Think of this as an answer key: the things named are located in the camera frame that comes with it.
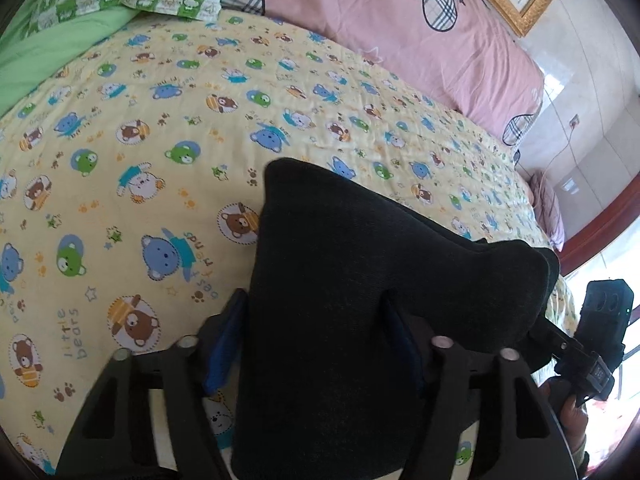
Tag black pants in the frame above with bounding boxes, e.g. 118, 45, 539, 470
232, 158, 561, 480

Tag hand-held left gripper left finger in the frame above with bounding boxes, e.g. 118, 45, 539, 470
57, 287, 249, 480

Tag small pink striped pillow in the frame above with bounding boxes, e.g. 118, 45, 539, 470
529, 170, 567, 252

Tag yellow bear printed blanket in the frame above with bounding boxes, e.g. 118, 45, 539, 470
0, 7, 576, 480

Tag plain green bed sheet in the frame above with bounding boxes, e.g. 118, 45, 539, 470
0, 0, 138, 117

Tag white charging cable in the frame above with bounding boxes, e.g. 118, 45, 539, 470
542, 125, 574, 177

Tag red wooden frame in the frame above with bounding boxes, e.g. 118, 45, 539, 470
557, 170, 640, 277

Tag person's right hand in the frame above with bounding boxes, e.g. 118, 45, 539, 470
541, 379, 589, 463

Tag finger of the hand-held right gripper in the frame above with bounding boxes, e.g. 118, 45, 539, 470
539, 319, 592, 363

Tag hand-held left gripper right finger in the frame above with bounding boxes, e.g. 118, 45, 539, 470
384, 304, 581, 480

